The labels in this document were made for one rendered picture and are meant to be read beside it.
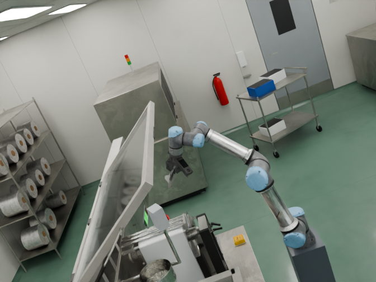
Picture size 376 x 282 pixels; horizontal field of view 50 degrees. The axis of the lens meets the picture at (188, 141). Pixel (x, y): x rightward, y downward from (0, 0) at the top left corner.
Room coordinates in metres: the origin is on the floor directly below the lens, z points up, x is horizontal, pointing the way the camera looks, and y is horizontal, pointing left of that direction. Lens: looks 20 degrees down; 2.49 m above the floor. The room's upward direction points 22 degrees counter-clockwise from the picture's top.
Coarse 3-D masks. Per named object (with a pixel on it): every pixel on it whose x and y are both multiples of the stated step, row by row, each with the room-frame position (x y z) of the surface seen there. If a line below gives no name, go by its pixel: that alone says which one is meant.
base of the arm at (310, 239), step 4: (308, 228) 1.97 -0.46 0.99; (308, 232) 1.96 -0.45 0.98; (312, 232) 1.99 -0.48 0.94; (308, 236) 1.94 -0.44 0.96; (312, 236) 1.96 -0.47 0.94; (308, 240) 1.93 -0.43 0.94; (312, 240) 1.95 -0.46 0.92; (304, 244) 1.93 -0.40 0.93; (308, 244) 1.93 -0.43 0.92; (312, 244) 1.93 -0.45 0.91; (296, 248) 1.95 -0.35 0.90; (300, 248) 1.93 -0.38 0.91; (304, 248) 1.93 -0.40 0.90
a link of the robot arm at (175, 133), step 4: (172, 128) 2.06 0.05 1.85; (176, 128) 2.06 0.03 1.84; (180, 128) 2.05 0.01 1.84; (168, 132) 2.06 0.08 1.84; (172, 132) 2.03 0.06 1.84; (176, 132) 2.03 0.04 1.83; (180, 132) 2.03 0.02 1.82; (168, 136) 2.06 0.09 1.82; (172, 136) 2.03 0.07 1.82; (176, 136) 2.02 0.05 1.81; (180, 136) 2.03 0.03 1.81; (172, 140) 2.04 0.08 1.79; (176, 140) 2.03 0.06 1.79; (180, 140) 2.02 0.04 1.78; (172, 144) 2.04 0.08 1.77; (176, 144) 2.04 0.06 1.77; (180, 144) 2.03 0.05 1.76; (172, 148) 2.05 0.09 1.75; (176, 148) 2.04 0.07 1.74
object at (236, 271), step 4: (236, 268) 1.12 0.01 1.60; (224, 272) 1.12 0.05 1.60; (228, 272) 1.11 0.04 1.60; (232, 272) 1.10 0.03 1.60; (236, 272) 1.10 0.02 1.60; (240, 272) 1.09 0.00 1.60; (212, 276) 1.12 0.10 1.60; (216, 276) 1.12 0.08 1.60; (220, 276) 1.11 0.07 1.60; (224, 276) 1.10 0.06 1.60; (228, 276) 1.10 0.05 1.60; (232, 276) 1.09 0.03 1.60; (236, 276) 1.08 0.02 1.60; (240, 276) 1.07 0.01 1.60; (200, 280) 1.13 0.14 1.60; (204, 280) 1.12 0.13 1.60; (208, 280) 1.11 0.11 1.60; (212, 280) 1.10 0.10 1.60; (216, 280) 1.10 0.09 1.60; (220, 280) 1.10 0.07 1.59; (224, 280) 1.10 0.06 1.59; (232, 280) 1.09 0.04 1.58; (236, 280) 1.06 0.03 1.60; (240, 280) 1.05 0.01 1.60
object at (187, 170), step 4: (176, 160) 2.06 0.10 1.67; (180, 160) 2.07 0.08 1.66; (184, 160) 2.08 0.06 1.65; (180, 164) 2.04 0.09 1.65; (184, 164) 2.05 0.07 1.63; (180, 168) 2.04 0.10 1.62; (184, 168) 2.03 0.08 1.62; (188, 168) 2.03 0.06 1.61; (184, 172) 2.02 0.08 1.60; (188, 172) 2.01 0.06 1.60
